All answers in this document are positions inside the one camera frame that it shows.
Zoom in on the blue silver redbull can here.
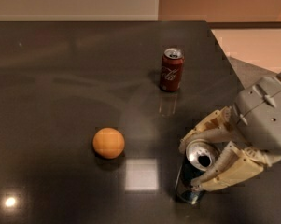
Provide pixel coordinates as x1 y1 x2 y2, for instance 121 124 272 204
175 139 219 205

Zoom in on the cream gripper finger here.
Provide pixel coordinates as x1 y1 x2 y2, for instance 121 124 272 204
178 106 240 153
191 142 281 191

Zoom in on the orange ball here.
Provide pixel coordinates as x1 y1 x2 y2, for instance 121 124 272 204
92 128 125 159

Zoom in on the red coca-cola can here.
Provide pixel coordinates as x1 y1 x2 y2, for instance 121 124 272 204
160 48 184 92

